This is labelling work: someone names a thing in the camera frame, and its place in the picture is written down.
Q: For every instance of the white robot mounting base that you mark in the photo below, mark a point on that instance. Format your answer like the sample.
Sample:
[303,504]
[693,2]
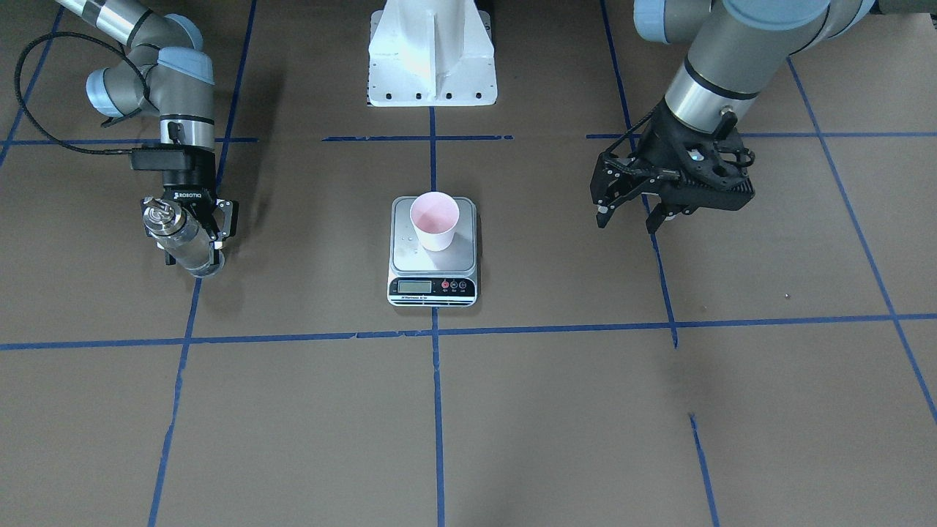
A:
[432,54]

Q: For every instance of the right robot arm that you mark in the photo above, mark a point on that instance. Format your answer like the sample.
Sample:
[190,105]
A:
[165,73]

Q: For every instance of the glass sauce bottle steel cap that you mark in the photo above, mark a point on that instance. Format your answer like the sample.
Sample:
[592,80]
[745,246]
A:
[179,232]

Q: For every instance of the digital kitchen scale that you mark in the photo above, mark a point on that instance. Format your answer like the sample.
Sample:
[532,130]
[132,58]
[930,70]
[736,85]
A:
[418,276]

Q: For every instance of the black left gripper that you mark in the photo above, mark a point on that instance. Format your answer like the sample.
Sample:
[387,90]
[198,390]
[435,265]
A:
[661,148]

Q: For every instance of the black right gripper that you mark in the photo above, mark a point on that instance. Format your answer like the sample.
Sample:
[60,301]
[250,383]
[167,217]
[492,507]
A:
[189,192]

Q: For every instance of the pink cup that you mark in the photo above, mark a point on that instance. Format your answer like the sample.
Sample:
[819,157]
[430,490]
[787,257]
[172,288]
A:
[434,216]

